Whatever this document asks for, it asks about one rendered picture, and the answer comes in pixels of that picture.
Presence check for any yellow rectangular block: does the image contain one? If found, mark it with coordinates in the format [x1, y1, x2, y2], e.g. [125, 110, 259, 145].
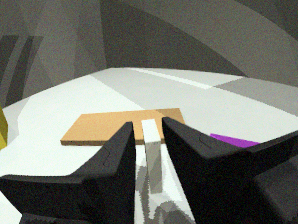
[0, 104, 8, 151]

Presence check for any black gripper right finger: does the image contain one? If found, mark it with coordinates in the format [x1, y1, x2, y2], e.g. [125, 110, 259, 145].
[161, 117, 298, 224]

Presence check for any purple rectangular block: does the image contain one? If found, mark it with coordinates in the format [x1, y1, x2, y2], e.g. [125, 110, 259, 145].
[210, 133, 261, 148]

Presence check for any grey domino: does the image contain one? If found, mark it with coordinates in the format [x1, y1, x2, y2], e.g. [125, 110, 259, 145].
[141, 120, 162, 194]

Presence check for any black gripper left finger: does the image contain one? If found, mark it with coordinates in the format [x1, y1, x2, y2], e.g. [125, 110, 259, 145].
[0, 121, 137, 224]

